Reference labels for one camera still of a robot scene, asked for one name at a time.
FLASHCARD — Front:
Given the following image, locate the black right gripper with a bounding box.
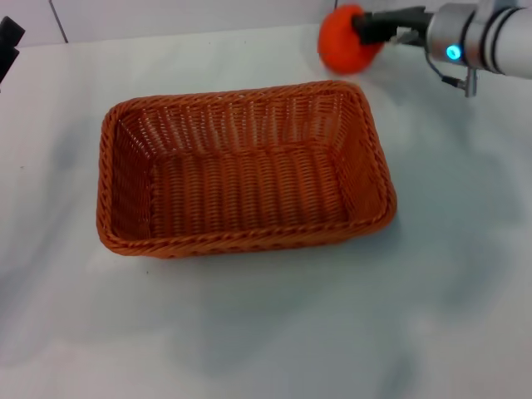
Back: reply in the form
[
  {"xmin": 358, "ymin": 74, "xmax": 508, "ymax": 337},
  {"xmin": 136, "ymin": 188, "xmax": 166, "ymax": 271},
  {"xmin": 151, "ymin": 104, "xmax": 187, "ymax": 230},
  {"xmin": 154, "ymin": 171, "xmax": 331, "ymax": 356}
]
[{"xmin": 352, "ymin": 6, "xmax": 436, "ymax": 47}]

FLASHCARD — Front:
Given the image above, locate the orange toy pear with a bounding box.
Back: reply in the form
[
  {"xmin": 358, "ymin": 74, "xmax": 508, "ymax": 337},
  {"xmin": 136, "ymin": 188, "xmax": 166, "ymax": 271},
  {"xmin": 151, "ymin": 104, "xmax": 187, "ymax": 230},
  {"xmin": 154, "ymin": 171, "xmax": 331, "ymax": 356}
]
[{"xmin": 317, "ymin": 3, "xmax": 387, "ymax": 76}]

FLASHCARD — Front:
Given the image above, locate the orange woven rectangular basket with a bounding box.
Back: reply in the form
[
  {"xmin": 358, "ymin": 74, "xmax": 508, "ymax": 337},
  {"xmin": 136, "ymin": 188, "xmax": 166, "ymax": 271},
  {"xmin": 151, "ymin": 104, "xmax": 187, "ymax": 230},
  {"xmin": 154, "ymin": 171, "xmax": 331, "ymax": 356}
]
[{"xmin": 95, "ymin": 80, "xmax": 398, "ymax": 260}]

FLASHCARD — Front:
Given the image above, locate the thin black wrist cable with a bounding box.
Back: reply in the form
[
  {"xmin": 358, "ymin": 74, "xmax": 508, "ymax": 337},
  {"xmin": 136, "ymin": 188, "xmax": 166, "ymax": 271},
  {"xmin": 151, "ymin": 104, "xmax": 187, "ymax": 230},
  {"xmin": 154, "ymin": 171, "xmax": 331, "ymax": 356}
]
[{"xmin": 425, "ymin": 52, "xmax": 467, "ymax": 86}]

